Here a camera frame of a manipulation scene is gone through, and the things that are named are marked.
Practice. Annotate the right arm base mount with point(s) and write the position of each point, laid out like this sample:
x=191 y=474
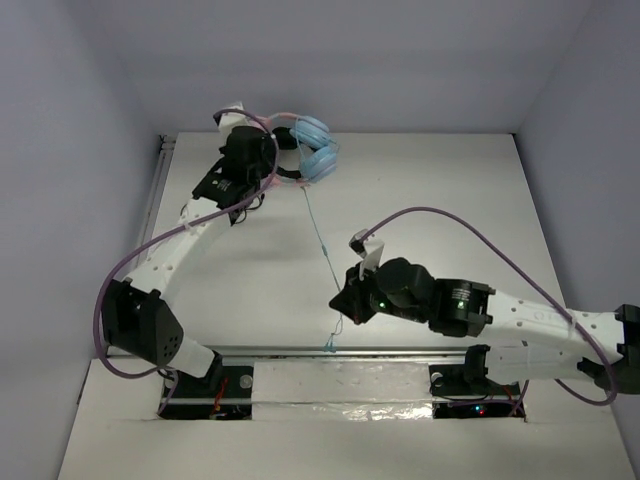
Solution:
x=464 y=390

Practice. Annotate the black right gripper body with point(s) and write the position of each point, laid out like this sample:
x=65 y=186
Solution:
x=371 y=300

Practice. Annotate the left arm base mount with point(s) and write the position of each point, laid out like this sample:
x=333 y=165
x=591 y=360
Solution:
x=224 y=393

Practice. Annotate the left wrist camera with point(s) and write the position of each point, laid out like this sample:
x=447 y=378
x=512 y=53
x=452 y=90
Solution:
x=227 y=121

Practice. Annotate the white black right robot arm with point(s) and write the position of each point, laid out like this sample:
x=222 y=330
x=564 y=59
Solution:
x=515 y=339

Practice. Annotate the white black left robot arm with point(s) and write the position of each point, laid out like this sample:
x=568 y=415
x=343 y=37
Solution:
x=136 y=313

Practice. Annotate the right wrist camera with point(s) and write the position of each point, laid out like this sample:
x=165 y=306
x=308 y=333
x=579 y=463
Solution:
x=369 y=249

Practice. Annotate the silver foil tape strip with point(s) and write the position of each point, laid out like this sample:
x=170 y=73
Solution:
x=341 y=391

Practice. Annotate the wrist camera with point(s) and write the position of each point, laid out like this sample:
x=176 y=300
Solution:
x=369 y=249
x=227 y=121

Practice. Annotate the pink blue cat-ear headphones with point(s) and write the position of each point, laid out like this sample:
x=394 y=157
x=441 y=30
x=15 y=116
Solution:
x=313 y=142

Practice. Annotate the black headphones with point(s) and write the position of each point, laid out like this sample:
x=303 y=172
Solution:
x=285 y=155

